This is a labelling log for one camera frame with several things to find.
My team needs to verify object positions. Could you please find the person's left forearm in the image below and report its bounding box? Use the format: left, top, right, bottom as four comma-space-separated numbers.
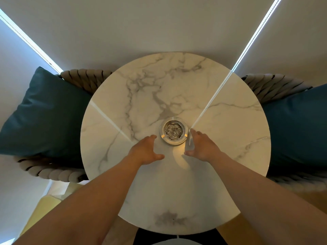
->
12, 155, 143, 245

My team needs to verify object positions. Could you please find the beige woven rope chair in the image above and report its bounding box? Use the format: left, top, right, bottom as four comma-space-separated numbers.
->
241, 73, 327, 194
13, 69, 113, 183

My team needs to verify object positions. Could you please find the person's right hand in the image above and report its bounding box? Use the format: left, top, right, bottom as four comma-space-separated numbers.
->
184, 129, 222, 163

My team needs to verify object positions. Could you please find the teal cushion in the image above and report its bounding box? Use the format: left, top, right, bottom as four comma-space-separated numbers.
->
0, 67, 93, 169
262, 84, 327, 177

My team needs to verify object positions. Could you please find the yellow seat cushion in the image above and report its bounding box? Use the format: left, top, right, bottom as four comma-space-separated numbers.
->
19, 181, 85, 238

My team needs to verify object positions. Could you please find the grey crumbled ashtray filling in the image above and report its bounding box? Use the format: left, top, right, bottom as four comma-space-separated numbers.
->
165, 123, 184, 138

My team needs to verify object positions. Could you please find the person's left hand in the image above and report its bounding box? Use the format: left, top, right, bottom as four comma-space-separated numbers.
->
127, 135, 165, 166

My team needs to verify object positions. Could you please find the person's right forearm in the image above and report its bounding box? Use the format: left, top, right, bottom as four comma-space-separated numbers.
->
208, 151, 327, 245

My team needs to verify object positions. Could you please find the round glass ashtray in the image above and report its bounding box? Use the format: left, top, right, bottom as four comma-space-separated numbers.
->
159, 117, 189, 146

